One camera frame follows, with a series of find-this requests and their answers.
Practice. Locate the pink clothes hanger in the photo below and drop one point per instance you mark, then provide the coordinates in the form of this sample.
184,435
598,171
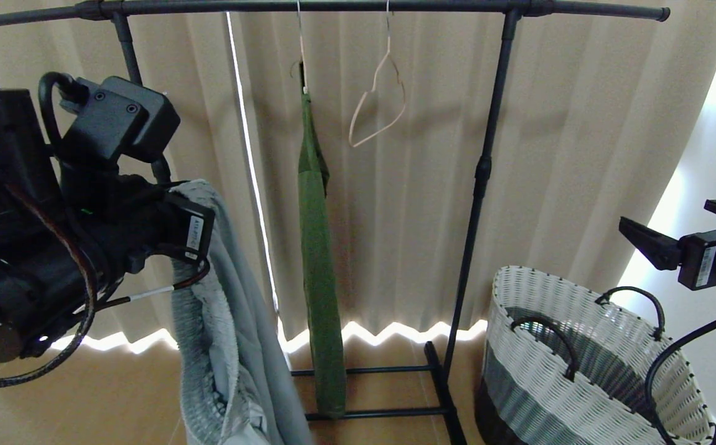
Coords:
388,43
301,49

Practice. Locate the pale grey shorts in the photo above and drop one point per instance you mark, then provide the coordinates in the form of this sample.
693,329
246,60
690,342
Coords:
234,309

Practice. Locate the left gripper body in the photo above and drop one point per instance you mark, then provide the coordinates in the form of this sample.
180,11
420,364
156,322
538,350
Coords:
147,228

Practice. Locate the beige curtain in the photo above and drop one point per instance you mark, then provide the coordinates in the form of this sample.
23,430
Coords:
580,123

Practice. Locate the white laundry basket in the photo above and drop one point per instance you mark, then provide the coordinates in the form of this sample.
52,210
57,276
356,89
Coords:
549,383

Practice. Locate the black clothes rack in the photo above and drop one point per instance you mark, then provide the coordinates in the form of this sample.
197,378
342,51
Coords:
209,7

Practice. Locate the green long-sleeved shirt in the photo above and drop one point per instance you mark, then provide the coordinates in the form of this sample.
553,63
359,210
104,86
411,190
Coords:
317,247

